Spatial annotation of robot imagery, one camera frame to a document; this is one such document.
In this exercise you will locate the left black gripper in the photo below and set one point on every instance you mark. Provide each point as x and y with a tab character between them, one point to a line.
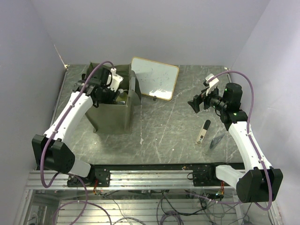
113	96

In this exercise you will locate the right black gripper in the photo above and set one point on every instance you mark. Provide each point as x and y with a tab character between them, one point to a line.
198	99

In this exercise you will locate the yellow pump lotion bottle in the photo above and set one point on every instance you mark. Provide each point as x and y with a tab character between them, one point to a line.
123	95

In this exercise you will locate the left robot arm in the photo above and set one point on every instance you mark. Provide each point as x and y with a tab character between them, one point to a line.
52	149

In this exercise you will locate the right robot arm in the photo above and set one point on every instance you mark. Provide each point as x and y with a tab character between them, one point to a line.
260	182

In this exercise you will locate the green canvas bag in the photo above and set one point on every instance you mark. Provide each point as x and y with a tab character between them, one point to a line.
114	118

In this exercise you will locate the black beige slim tube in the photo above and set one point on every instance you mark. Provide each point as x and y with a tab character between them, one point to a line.
203	132

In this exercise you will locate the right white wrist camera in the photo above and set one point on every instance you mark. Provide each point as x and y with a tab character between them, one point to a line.
210	83

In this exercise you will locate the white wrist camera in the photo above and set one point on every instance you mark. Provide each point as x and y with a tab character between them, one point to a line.
210	83
116	80

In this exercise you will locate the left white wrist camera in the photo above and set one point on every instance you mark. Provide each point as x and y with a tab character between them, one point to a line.
116	80

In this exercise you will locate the small whiteboard wooden frame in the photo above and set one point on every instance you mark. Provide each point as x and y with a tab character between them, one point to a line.
156	79

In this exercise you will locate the aluminium rail frame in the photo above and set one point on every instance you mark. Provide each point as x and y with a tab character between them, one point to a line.
139	195

